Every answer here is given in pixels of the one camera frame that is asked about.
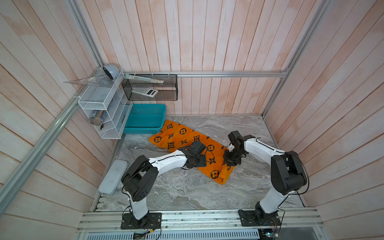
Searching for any green circuit board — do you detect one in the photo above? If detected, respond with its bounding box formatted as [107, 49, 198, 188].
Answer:
[259, 230, 279, 240]

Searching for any white wire shelf rack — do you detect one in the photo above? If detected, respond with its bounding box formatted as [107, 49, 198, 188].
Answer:
[78, 70, 133, 140]

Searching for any white rectangular plastic lid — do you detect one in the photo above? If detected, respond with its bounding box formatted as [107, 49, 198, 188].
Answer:
[98, 160, 128, 195]

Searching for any white calculator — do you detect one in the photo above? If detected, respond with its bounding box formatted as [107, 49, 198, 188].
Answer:
[132, 88, 158, 98]

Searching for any teal plastic basket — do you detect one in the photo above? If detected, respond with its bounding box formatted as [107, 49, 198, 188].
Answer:
[123, 104, 166, 135]

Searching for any orange patterned pillowcase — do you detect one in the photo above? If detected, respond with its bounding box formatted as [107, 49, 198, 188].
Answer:
[149, 120, 235, 185]

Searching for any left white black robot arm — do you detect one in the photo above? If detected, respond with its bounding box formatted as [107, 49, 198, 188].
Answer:
[121, 141, 208, 221]

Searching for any clear triangle set square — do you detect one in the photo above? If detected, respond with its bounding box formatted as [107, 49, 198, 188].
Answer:
[65, 76, 113, 87]

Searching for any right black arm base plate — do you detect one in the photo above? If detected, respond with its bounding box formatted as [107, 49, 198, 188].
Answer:
[238, 209, 281, 227]

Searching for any clear plastic ruler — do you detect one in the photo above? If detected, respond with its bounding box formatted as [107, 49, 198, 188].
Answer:
[124, 74, 164, 84]

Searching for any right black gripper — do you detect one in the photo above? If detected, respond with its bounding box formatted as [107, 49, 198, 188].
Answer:
[221, 147, 244, 165]

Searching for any round white grey gadget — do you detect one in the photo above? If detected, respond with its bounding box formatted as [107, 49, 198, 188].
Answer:
[103, 64, 120, 81]

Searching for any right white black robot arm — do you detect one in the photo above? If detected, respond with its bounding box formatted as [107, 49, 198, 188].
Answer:
[224, 131, 308, 217]

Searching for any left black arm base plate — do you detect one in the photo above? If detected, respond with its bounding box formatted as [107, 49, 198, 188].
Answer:
[121, 213, 162, 230]

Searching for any black wire mesh basket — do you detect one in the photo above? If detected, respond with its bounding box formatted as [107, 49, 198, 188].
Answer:
[122, 74, 179, 101]

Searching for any metal cylindrical brush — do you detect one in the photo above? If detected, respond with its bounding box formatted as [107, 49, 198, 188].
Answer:
[89, 110, 105, 126]

